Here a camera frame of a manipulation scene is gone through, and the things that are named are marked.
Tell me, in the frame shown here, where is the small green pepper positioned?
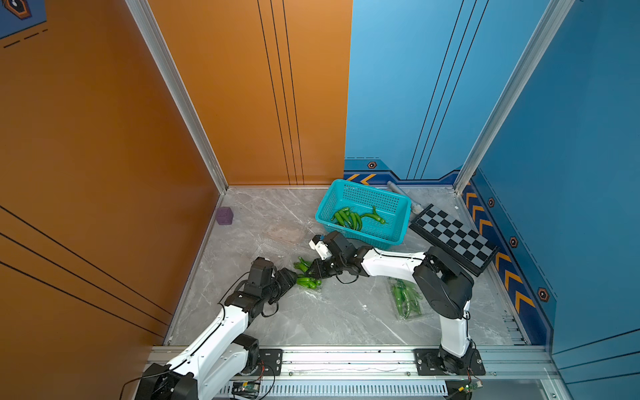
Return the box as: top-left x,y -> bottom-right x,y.
296,277 -> 322,289
359,207 -> 387,224
293,257 -> 311,274

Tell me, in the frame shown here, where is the clear pepper container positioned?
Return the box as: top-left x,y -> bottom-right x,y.
388,278 -> 423,320
286,256 -> 327,292

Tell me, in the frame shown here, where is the green circuit board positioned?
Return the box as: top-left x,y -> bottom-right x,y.
230,381 -> 262,400

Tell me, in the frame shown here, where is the aluminium corner post left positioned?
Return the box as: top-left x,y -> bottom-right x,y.
125,0 -> 228,194

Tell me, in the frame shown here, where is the grey cylinder rod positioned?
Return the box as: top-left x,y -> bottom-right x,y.
386,181 -> 424,215

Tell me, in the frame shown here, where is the teal plastic mesh basket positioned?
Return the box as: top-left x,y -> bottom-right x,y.
315,179 -> 411,250

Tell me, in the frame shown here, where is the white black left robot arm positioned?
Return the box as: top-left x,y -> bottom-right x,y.
134,258 -> 298,399

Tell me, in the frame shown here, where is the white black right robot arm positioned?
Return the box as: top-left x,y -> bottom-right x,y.
307,232 -> 475,375

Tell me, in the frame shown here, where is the aluminium corner post right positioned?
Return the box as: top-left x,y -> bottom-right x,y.
453,0 -> 575,195

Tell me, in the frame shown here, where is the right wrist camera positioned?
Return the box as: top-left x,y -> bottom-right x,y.
309,235 -> 333,260

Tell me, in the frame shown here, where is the black white chessboard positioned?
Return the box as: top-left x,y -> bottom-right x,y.
409,204 -> 498,277

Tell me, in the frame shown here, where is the purple embossed cube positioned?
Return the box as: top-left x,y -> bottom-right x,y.
215,206 -> 234,226

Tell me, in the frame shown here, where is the small circuit board right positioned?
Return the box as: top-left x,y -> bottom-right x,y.
458,379 -> 483,393

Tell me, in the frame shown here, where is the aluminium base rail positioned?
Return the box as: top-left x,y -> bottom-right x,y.
148,345 -> 571,399

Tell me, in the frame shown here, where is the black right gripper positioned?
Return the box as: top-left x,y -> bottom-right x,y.
302,255 -> 346,279

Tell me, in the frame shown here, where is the aluminium corner post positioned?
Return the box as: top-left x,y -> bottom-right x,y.
453,0 -> 575,195
125,0 -> 228,194

